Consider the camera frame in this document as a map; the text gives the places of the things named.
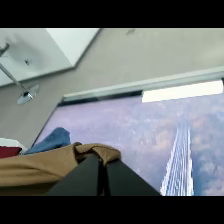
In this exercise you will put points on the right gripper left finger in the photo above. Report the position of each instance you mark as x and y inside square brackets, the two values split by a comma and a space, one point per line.
[83, 180]

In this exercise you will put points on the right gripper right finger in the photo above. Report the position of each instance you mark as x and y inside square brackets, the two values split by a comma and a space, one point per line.
[125, 181]

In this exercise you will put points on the blue garment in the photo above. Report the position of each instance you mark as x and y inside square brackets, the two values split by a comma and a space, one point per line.
[53, 140]

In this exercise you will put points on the red garment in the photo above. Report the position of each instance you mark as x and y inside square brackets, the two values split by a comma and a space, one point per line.
[8, 151]

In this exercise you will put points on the brown garment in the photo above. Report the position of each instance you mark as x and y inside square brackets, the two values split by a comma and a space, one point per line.
[33, 166]

